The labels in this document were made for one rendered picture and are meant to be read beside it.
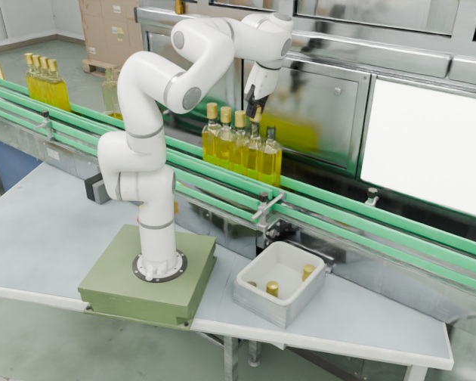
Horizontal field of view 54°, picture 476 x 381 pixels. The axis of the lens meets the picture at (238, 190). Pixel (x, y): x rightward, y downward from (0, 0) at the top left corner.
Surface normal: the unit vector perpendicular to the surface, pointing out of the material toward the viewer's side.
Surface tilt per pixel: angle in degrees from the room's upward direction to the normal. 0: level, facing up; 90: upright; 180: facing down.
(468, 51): 90
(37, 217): 0
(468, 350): 90
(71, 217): 0
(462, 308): 90
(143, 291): 2
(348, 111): 90
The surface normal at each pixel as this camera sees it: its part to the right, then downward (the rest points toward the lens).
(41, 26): 0.80, 0.31
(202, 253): 0.03, -0.86
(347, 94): -0.60, 0.41
